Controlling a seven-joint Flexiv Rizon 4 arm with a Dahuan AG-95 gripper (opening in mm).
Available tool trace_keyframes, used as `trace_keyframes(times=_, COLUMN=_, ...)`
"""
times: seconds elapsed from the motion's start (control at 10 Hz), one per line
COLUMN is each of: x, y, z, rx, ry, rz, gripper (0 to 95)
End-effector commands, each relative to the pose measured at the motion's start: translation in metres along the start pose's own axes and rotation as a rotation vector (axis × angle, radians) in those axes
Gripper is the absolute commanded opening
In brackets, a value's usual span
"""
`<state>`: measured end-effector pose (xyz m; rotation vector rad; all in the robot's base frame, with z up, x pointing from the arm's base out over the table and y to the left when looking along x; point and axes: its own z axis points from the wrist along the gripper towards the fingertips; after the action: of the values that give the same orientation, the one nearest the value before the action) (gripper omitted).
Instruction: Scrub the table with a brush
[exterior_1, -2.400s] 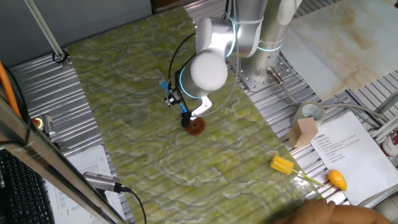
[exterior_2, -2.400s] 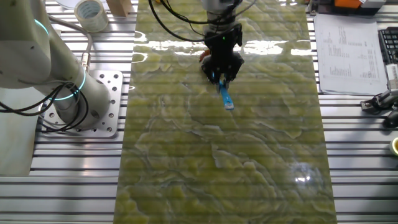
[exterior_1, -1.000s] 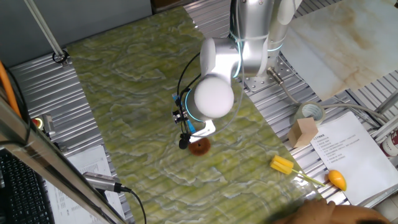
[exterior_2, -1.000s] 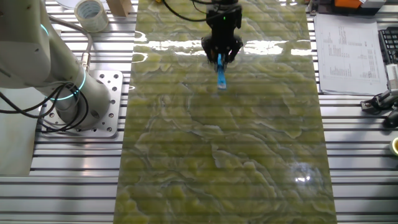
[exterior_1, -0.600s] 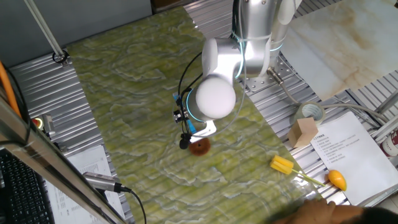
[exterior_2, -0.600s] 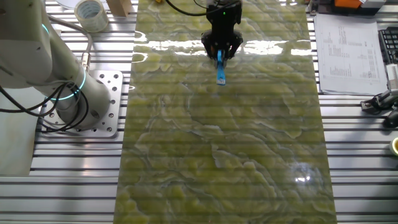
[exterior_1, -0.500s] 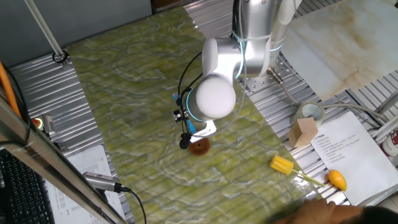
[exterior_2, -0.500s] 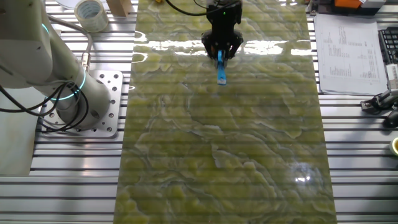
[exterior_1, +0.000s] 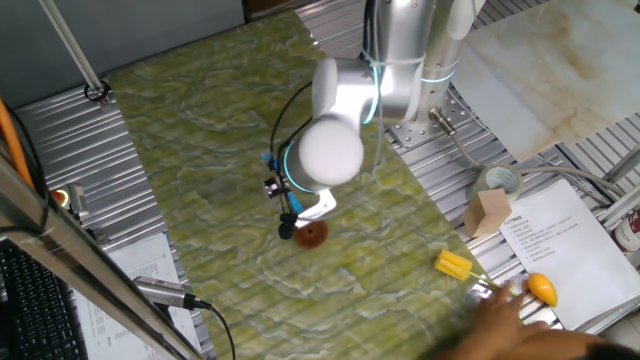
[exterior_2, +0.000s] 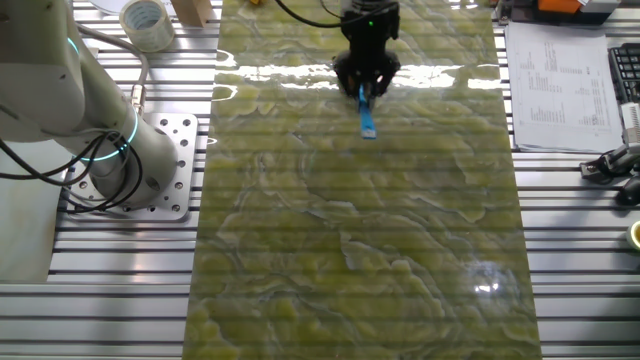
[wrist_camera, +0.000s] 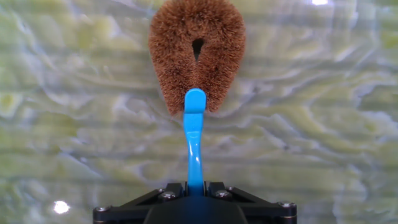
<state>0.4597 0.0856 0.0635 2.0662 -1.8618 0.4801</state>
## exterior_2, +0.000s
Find small cardboard box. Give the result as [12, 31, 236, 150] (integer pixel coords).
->
[170, 0, 217, 29]

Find green marble pattern mat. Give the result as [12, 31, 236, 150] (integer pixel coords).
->
[182, 0, 544, 360]

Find black keyboard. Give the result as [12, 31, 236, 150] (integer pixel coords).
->
[607, 43, 640, 106]

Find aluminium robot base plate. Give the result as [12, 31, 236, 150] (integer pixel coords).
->
[64, 112, 200, 223]

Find paper sheet with printed table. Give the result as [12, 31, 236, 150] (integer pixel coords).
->
[504, 20, 626, 154]

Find grey cable with metal connector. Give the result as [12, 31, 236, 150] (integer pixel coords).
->
[74, 22, 151, 114]

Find black base cable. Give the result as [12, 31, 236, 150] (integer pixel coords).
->
[0, 130, 145, 216]

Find clear adhesive tape roll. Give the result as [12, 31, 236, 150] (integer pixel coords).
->
[118, 0, 176, 54]

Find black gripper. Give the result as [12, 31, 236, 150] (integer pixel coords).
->
[332, 0, 403, 99]

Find grey metal clamp device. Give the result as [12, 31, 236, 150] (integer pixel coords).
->
[579, 144, 640, 182]

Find orange grey device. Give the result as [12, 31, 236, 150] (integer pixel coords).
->
[492, 0, 621, 26]

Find black rounded device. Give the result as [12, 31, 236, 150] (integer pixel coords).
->
[615, 174, 640, 207]

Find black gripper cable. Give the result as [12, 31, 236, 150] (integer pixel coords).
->
[273, 0, 401, 29]

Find blue handled brown bristle brush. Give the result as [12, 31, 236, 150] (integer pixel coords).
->
[357, 83, 378, 141]

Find white ribbed block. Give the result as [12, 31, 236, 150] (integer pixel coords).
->
[622, 102, 640, 146]

